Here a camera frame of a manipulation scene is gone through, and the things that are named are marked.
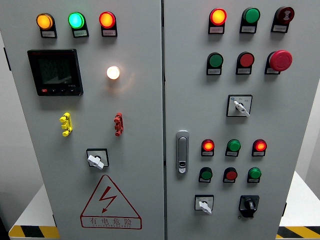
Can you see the large flat red push button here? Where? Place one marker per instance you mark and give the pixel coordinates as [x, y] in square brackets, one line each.
[246, 60]

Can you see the label plate under red lamp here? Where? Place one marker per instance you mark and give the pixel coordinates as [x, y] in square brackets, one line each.
[109, 32]

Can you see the small red indicator lamp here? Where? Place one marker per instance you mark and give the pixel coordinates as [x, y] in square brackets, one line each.
[260, 145]
[208, 145]

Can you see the red warning triangle sign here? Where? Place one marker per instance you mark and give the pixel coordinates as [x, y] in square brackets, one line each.
[111, 221]

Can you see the dark red buzzer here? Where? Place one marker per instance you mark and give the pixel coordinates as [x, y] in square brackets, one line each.
[285, 14]

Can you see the black digital display meter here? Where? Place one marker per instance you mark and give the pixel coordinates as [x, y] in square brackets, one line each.
[55, 72]

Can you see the label plate under lit green lamp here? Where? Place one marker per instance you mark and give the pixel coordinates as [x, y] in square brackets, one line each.
[80, 33]

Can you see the label plate under buzzer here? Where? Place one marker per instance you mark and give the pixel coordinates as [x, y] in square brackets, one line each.
[279, 28]

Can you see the label plate under green button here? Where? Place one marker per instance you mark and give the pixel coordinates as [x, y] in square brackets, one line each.
[214, 71]

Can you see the large red indicator lamp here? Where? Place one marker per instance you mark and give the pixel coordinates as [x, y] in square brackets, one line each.
[107, 20]

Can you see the label plate under yellow lamp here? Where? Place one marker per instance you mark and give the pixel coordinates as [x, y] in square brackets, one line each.
[48, 34]

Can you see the small flat green push button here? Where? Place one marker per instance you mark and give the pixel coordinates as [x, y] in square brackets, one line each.
[206, 174]

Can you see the large flat green push button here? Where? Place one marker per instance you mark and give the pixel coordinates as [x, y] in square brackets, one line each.
[215, 60]

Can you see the label plate under stop button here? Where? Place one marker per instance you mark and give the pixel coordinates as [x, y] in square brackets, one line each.
[272, 71]

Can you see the label plate under green domed lamp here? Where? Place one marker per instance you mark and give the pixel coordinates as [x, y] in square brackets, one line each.
[247, 29]

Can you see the label plate under red button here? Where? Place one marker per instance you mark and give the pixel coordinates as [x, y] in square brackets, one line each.
[243, 71]

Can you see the black door hinge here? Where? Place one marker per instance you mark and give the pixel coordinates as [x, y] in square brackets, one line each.
[54, 220]
[7, 58]
[284, 209]

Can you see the small flat red push button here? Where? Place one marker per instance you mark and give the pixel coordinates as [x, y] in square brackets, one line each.
[231, 175]

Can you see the large lit green indicator lamp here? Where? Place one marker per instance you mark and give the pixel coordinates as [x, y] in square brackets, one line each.
[75, 20]

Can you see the large red-rimmed yellow lamp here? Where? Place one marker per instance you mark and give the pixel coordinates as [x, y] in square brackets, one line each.
[218, 16]

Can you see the small green domed lamp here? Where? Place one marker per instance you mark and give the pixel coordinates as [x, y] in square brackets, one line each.
[234, 145]
[255, 173]

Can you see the large red stop button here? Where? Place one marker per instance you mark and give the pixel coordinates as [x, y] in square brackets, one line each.
[281, 60]

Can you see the large green domed lamp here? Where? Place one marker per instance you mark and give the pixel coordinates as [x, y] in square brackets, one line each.
[251, 15]

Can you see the label plate under red-rimmed lamp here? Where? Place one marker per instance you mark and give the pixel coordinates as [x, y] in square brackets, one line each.
[216, 30]

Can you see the small label plate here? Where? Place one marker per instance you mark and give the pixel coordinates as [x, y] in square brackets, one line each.
[228, 180]
[207, 154]
[204, 180]
[253, 180]
[231, 154]
[257, 154]

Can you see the black yellow striped tape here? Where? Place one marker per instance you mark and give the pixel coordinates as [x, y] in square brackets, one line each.
[32, 232]
[300, 232]

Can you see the pale grey cabinet door with lock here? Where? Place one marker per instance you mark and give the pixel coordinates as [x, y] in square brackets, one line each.
[275, 112]

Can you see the black knob turn switch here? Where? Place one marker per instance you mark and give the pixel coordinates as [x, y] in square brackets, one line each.
[249, 204]

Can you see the silver door lock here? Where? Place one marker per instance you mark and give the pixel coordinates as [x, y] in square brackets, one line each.
[182, 152]

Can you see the white glowing lamp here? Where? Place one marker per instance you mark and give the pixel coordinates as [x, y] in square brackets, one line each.
[113, 72]

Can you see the pale grey cabinet door with display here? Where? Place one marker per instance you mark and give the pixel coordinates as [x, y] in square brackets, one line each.
[140, 112]

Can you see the large yellow indicator lamp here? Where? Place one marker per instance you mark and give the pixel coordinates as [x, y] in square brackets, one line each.
[44, 21]

